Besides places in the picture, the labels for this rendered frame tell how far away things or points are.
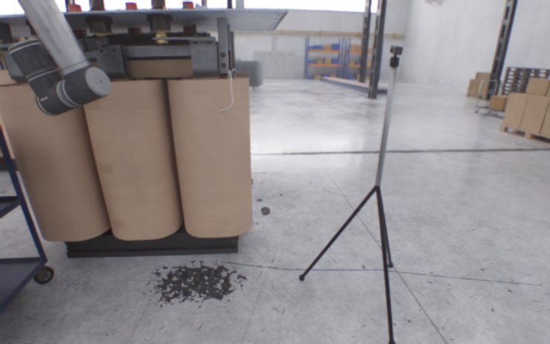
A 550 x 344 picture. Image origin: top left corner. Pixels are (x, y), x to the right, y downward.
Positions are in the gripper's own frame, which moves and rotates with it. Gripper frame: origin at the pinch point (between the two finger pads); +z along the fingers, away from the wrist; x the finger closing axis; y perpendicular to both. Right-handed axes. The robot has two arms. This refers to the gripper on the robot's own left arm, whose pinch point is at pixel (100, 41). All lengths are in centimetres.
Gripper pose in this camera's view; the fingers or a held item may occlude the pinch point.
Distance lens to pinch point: 154.8
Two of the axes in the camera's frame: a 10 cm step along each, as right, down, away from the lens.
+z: 2.5, -5.4, 8.0
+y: -0.5, -8.4, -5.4
